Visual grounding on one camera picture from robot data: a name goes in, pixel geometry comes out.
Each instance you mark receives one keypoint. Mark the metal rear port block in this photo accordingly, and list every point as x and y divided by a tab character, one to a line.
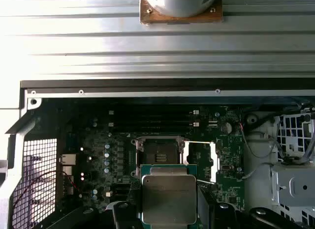
67	159

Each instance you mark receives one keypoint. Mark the black RAM slot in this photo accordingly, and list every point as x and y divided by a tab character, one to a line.
152	129
152	112
152	118
152	124

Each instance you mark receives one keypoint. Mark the silver coin battery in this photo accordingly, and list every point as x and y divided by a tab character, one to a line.
226	127

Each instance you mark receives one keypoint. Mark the black PC case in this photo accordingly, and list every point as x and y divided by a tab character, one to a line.
147	84

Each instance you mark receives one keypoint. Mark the metal socket cover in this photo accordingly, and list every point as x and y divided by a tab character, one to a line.
213	165

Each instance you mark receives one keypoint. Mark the perforated metal bay frame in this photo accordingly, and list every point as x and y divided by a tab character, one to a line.
281	130

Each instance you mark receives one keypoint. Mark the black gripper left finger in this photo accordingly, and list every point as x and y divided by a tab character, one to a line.
125	216

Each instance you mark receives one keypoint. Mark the CPU socket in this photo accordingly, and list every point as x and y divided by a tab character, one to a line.
160	150

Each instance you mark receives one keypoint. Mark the silver drive cage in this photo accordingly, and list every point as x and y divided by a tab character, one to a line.
295	180

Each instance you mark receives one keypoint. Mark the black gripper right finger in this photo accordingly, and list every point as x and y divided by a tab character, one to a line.
224	216

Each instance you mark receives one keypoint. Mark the silver green CPU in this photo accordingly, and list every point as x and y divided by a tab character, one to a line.
169	197

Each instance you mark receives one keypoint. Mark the green motherboard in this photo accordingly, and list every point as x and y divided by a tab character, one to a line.
229	150

